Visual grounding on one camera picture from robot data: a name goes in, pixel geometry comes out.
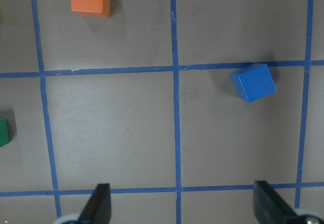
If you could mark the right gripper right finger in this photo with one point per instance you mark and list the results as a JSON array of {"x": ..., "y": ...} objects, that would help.
[{"x": 270, "y": 208}]

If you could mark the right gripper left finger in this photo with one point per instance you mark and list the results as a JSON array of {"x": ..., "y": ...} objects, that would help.
[{"x": 98, "y": 207}]

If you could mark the green block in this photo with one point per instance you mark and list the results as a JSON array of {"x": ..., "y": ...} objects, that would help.
[{"x": 4, "y": 132}]

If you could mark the blue block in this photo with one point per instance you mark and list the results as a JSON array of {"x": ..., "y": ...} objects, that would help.
[{"x": 253, "y": 82}]

